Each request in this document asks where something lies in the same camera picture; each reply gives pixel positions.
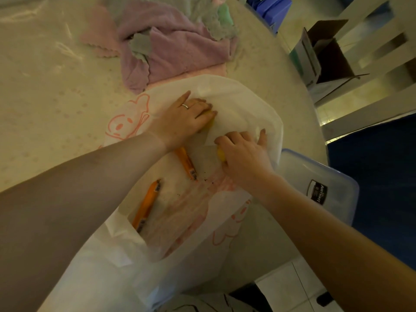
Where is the person's left hand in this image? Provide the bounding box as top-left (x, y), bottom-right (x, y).
top-left (146, 91), bottom-right (218, 151)

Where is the person's right hand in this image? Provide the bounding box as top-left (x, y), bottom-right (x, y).
top-left (214, 128), bottom-right (277, 189)

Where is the white plastic bag pink print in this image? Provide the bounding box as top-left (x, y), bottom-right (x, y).
top-left (39, 74), bottom-right (284, 312)

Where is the yellow packet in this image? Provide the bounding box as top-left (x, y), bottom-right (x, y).
top-left (204, 117), bottom-right (229, 164)

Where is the person's right forearm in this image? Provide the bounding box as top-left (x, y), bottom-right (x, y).
top-left (257, 172), bottom-right (416, 312)

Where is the person's left forearm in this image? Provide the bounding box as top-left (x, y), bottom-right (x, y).
top-left (0, 130), bottom-right (170, 312)

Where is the pink microfibre cloth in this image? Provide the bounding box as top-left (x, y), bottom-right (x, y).
top-left (80, 5), bottom-right (121, 59)
top-left (146, 62), bottom-right (229, 89)

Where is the purple microfibre cloth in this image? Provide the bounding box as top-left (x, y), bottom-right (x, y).
top-left (116, 0), bottom-right (238, 95)

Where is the orange snack packet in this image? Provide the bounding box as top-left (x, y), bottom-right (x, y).
top-left (131, 179), bottom-right (163, 233)
top-left (174, 146), bottom-right (198, 181)

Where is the clear plastic container blue rim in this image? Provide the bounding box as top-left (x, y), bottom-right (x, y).
top-left (276, 148), bottom-right (360, 227)

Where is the green microfibre cloth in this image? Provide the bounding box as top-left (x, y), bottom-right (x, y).
top-left (216, 3), bottom-right (233, 27)

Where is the open cardboard box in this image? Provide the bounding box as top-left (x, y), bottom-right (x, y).
top-left (289, 19), bottom-right (370, 105)

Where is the blue plastic crate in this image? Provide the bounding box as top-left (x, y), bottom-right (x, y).
top-left (246, 0), bottom-right (293, 33)

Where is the dark blue floor mat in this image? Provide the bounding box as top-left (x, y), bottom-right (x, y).
top-left (326, 113), bottom-right (416, 271)

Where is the white wooden chair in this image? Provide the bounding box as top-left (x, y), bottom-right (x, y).
top-left (311, 0), bottom-right (416, 141)

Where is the person's dark printed clothing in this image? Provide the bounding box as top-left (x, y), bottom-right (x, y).
top-left (156, 282), bottom-right (274, 312)

